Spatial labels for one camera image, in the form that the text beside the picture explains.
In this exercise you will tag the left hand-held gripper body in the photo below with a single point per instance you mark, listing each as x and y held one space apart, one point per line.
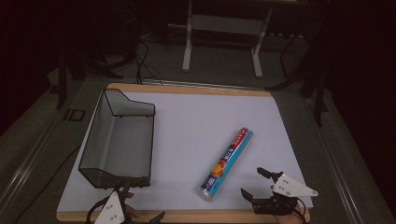
109 211

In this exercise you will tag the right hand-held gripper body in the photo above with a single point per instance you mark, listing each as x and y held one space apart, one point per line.
289 188

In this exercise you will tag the blue cling film roll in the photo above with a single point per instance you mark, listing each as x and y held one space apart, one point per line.
226 163

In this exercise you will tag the black mesh basket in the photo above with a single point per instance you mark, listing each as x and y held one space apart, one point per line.
120 140

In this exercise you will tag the person's left hand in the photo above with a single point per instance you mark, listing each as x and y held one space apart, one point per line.
129 211

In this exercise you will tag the person's right hand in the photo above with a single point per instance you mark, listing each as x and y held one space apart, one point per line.
292 219

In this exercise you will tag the black stand legs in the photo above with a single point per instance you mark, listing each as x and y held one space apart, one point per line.
62 84
319 99

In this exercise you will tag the white mat work board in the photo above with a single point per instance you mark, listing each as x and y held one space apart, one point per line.
193 118

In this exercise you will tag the white metal stand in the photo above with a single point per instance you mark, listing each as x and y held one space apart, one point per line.
186 56

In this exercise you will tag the aluminium rail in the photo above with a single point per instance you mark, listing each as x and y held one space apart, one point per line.
339 168
28 161

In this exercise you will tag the black rectangular bracket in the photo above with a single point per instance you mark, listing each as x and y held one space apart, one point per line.
74 114

